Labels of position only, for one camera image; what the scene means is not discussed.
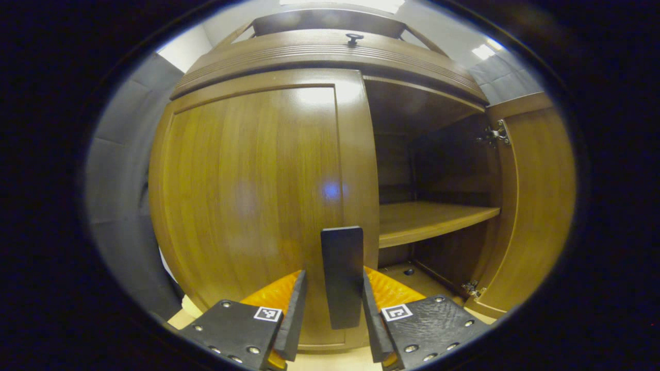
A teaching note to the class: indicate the black drawer knob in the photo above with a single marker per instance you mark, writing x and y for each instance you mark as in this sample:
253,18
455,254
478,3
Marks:
354,38

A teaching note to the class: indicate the round ceiling light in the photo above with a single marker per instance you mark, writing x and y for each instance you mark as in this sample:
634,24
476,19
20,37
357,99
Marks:
345,4

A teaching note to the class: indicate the wooden cabinet shelf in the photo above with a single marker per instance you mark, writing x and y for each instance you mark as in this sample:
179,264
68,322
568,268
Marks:
428,219

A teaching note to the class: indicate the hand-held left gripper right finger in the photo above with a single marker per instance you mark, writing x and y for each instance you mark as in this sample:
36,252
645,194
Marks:
374,330

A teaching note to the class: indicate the wooden drawer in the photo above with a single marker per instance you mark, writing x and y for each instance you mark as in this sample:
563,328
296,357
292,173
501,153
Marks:
289,40

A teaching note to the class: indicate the small ceiling light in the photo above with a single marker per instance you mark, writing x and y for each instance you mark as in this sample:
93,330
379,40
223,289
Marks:
484,50

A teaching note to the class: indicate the wooden cabinet door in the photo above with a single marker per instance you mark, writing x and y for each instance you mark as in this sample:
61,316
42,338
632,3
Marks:
541,206
247,196

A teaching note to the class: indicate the metal door hinge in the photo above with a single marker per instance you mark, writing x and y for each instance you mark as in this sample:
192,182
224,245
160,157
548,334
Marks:
496,135
472,288

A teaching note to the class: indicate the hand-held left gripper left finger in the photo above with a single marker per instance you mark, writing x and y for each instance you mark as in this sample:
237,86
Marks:
295,319

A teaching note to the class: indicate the wooden double-door shoe cabinet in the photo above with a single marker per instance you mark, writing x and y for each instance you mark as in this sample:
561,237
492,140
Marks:
330,51

